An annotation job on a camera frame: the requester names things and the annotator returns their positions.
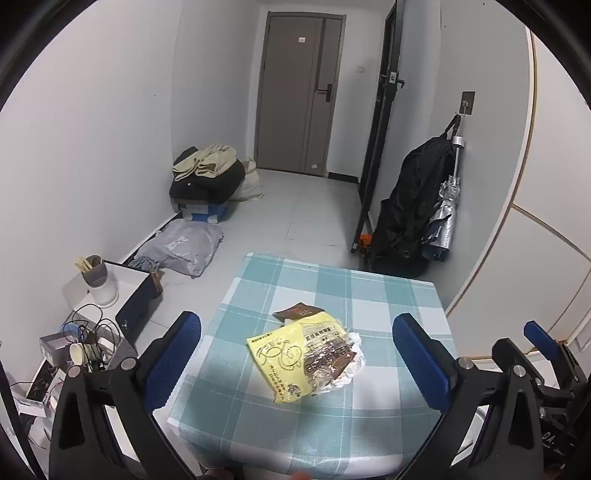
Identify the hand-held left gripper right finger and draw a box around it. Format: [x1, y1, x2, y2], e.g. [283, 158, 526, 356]
[392, 313, 546, 480]

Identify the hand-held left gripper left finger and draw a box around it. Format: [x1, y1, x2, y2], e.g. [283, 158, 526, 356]
[48, 311, 202, 480]

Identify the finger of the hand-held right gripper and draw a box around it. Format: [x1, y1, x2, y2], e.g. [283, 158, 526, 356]
[523, 320, 591, 398]
[491, 338, 536, 370]

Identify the yellow snack wrapper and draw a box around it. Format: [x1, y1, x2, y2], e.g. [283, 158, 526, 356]
[246, 310, 365, 406]

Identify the brown snack wrapper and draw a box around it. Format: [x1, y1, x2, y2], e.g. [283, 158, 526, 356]
[272, 302, 324, 324]

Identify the white side cabinet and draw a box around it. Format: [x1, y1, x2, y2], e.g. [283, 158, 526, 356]
[62, 261, 164, 344]

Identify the paper cup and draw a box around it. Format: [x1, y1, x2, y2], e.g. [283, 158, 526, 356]
[69, 342, 100, 366]

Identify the grey and white utensil holder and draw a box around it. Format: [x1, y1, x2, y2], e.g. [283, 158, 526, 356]
[81, 255, 120, 308]

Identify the grey plastic bag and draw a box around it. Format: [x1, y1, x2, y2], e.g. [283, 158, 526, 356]
[128, 219, 225, 278]

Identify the teal checked tablecloth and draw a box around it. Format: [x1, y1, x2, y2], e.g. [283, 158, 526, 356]
[167, 252, 458, 480]

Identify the silver folded umbrella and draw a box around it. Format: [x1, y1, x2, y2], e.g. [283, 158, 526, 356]
[422, 136, 464, 261]

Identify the white wardrobe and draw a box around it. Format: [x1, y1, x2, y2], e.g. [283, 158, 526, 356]
[445, 28, 591, 356]

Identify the blue cardboard box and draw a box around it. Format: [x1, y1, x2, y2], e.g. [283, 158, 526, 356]
[172, 196, 238, 225]

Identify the black hanging bag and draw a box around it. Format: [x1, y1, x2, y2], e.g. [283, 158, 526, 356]
[369, 115, 462, 278]

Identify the black clothes pile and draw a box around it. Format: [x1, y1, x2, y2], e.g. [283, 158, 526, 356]
[169, 159, 246, 204]

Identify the white cloth bag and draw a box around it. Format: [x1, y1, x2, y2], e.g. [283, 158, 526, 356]
[229, 158, 265, 202]

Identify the beige jacket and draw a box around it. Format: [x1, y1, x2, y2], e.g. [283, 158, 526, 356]
[172, 144, 238, 182]

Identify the black metal rack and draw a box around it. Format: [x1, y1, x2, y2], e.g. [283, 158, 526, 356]
[348, 0, 407, 254]

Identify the grey door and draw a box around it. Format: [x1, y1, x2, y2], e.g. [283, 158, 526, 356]
[254, 11, 347, 177]

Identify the tangle of cables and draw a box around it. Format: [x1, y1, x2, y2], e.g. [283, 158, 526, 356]
[60, 302, 134, 372]

